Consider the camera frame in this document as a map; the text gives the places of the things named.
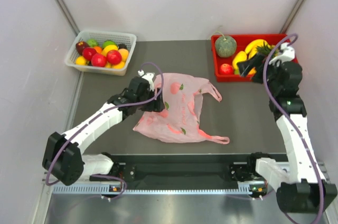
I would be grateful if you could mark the small orange in basket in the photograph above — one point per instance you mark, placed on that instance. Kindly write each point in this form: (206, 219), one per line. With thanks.
(98, 49)

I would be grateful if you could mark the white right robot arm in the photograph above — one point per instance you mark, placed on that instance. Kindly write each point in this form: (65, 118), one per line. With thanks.
(304, 188)

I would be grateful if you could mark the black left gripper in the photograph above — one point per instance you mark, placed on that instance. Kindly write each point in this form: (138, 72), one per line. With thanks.
(157, 105)

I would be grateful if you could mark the white perforated plastic basket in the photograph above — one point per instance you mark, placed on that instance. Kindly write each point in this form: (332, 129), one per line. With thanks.
(101, 36)

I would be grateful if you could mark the red apple left in basket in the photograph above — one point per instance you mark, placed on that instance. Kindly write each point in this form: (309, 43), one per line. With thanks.
(88, 53)

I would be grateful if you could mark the red plastic tray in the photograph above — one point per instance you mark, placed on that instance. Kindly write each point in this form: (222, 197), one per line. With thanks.
(242, 41)

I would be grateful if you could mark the yellow banana in basket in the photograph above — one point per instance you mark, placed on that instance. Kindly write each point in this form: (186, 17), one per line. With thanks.
(109, 48)

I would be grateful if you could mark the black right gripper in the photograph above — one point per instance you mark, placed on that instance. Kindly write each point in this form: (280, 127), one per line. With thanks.
(245, 66)

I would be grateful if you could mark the yellow fruit front in basket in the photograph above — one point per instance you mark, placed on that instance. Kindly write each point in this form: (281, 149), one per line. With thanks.
(118, 66)

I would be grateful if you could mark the orange peach in basket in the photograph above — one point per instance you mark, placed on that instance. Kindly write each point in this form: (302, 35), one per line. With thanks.
(124, 54)

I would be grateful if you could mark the yellow banana bunch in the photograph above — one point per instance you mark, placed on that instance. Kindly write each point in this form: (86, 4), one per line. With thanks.
(258, 45)

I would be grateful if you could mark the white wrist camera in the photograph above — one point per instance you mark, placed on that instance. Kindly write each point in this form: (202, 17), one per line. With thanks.
(286, 53)
(149, 76)

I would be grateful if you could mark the dark red fruit in basket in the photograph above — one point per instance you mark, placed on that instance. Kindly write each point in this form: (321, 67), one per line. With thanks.
(80, 46)

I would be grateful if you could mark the yellow mango in tray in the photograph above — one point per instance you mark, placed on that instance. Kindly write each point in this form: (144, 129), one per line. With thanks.
(240, 57)

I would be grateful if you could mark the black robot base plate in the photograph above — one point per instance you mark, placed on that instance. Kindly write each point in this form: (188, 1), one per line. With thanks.
(161, 168)

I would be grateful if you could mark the green apple in basket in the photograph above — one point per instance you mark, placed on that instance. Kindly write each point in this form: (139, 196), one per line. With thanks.
(107, 43)

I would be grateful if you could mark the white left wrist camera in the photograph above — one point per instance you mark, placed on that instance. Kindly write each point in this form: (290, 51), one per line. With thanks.
(149, 76)

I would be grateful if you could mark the yellow lemon in basket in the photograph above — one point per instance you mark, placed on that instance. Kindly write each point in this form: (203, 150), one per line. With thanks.
(81, 61)

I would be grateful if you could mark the pink translucent plastic bag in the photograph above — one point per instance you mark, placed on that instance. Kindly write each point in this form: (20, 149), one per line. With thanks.
(179, 122)

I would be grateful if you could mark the dark fruit back in basket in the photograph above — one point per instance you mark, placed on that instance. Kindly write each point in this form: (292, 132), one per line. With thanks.
(122, 46)

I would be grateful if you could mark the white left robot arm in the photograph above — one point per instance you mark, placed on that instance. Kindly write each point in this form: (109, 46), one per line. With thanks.
(64, 156)

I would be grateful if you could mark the red apple right in basket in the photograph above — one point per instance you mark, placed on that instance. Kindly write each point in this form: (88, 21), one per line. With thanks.
(114, 57)

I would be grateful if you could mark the grey slotted cable duct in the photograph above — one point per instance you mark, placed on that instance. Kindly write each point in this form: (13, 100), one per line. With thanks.
(115, 189)

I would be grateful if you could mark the orange spiky pineapple fruit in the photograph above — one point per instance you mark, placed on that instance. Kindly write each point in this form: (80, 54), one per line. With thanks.
(262, 57)

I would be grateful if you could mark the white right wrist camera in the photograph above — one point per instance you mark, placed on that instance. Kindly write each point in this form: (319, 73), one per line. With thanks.
(286, 53)

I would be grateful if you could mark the red apple middle in basket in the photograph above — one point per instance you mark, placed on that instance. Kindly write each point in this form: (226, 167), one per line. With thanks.
(98, 60)

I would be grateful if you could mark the red apple in tray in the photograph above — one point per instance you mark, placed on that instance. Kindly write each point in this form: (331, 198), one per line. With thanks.
(226, 69)

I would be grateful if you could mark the green netted melon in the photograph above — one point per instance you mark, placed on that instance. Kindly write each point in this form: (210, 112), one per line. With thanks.
(225, 45)

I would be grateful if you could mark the green lime in basket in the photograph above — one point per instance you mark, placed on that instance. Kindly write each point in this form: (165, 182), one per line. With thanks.
(92, 42)

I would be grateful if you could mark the red apple in basket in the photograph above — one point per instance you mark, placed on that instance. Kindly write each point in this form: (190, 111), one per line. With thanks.
(114, 57)
(88, 53)
(98, 60)

